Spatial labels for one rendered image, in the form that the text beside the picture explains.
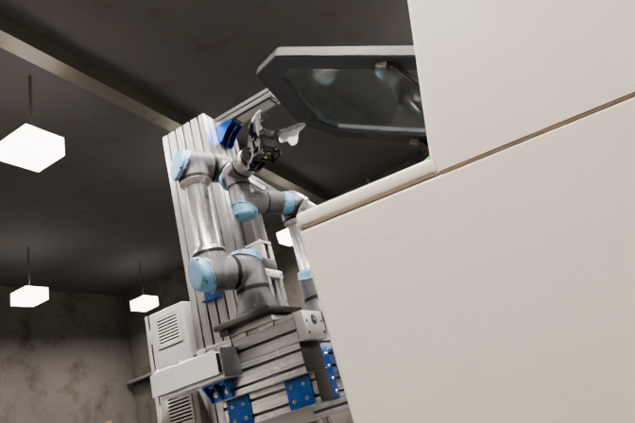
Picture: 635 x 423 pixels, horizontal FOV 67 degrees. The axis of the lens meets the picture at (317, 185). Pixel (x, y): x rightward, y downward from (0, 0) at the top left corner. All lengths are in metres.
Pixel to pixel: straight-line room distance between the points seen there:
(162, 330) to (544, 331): 1.65
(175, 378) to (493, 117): 1.28
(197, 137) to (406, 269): 1.68
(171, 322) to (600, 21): 1.75
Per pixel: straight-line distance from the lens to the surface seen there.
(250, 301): 1.65
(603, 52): 0.77
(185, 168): 1.78
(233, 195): 1.50
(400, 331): 0.67
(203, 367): 1.60
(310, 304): 2.10
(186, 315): 2.02
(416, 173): 0.70
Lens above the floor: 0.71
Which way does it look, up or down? 24 degrees up
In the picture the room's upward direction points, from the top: 17 degrees counter-clockwise
